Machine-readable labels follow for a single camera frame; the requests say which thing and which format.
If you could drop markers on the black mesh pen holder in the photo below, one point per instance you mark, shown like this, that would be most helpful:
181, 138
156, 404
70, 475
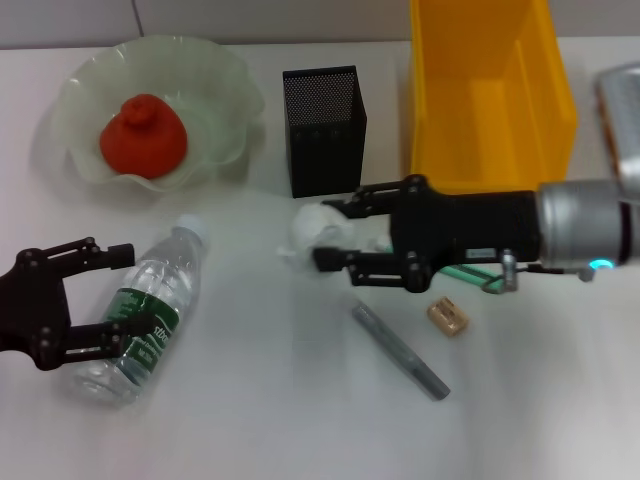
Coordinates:
325, 150

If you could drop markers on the pale green glass fruit plate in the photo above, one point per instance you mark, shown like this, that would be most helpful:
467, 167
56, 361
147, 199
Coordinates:
215, 100

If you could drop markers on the grey marker pen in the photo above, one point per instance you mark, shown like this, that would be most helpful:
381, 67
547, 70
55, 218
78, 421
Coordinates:
395, 350

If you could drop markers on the yellow plastic bin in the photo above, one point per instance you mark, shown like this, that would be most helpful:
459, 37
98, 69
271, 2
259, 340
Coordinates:
490, 100

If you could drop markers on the white paper ball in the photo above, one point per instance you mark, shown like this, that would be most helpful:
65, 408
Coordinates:
315, 225

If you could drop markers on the tan eraser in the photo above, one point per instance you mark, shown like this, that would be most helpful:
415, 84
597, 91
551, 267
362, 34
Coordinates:
447, 316

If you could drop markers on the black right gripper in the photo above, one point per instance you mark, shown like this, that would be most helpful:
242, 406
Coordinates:
475, 225

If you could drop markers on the clear green-label water bottle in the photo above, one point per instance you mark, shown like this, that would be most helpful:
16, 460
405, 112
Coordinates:
165, 260

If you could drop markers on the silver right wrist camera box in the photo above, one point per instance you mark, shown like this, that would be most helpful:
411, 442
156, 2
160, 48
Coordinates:
622, 125

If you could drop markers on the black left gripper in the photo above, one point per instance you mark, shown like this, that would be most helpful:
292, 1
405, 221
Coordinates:
35, 310

